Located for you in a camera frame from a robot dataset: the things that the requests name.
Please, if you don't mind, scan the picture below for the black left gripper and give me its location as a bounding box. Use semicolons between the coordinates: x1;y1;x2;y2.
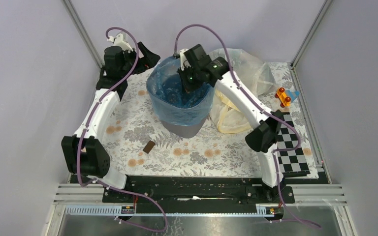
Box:
121;42;160;78

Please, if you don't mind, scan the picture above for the blue plastic trash bag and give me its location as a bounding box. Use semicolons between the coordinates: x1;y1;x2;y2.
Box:
146;56;216;127

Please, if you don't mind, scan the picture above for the translucent white plastic bag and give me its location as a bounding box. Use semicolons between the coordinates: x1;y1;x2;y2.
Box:
209;49;276;134

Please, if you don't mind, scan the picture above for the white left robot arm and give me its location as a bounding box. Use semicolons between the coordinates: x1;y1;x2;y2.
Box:
61;42;160;202

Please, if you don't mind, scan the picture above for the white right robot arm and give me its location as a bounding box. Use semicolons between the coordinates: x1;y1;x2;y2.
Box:
175;44;283;203

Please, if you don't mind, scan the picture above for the grey mesh trash bin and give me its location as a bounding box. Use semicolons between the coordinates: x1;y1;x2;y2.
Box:
146;56;216;139

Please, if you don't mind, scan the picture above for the floral patterned table mat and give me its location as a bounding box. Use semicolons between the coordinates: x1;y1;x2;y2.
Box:
74;61;308;178

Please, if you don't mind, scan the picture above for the brown rectangular block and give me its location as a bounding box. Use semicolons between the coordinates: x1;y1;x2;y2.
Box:
143;141;156;154

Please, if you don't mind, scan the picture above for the orange toy block car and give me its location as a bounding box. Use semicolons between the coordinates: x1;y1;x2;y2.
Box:
275;87;291;108

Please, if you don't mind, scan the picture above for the blue toy piece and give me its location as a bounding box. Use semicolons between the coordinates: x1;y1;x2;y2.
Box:
288;91;300;102

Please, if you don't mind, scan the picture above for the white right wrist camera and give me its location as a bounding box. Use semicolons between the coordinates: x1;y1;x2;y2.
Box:
173;49;191;71

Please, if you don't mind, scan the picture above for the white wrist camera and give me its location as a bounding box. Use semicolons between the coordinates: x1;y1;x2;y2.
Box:
173;49;191;71
107;33;134;51

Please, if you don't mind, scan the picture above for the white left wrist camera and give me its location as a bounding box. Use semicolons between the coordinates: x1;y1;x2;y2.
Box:
107;33;134;51

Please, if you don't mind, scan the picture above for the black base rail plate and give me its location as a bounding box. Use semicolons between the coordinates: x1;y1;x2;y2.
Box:
66;176;295;215

